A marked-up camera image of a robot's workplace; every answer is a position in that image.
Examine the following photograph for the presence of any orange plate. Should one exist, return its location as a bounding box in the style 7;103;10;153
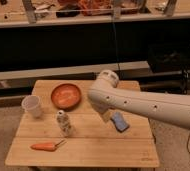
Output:
51;83;81;110

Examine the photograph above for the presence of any black box in background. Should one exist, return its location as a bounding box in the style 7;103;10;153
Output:
147;42;190;73

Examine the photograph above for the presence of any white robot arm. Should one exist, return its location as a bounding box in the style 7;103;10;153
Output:
87;70;190;130

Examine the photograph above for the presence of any orange toy carrot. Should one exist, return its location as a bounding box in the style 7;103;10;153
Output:
30;140;64;152

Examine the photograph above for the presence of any translucent plastic cup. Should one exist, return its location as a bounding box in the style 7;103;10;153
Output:
21;95;42;118

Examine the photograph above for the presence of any blue sponge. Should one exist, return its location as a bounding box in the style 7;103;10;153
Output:
111;112;130;133

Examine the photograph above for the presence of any white patterned bottle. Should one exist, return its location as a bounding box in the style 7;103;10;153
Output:
57;110;73;137

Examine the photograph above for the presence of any wooden folding table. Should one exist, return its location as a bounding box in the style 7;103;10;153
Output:
5;80;159;168

